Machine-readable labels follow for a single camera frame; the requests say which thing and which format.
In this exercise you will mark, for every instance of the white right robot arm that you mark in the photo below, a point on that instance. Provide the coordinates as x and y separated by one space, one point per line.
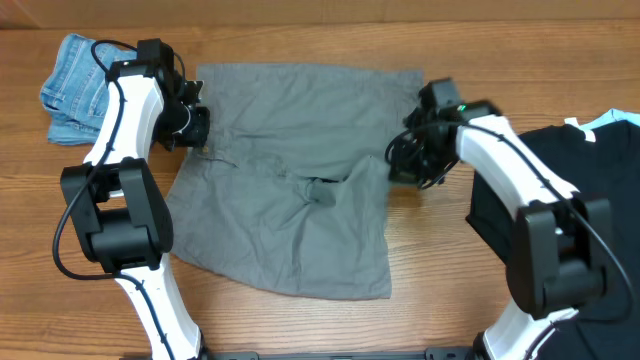
560 260

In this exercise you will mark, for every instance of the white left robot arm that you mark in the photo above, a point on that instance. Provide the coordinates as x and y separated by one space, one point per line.
118 212

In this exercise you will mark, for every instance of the light blue garment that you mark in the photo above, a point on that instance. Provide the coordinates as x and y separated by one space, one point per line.
611 116

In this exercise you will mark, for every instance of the grey shorts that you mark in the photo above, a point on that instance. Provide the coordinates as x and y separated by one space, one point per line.
290 192

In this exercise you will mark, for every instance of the folded blue denim jeans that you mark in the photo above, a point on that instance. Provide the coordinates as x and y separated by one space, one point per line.
75 95

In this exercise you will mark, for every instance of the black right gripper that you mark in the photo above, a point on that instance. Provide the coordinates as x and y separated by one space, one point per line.
405 167

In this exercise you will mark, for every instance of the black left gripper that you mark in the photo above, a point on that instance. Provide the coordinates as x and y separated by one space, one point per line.
196 137

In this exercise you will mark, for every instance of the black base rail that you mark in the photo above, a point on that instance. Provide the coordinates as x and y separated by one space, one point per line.
340 354

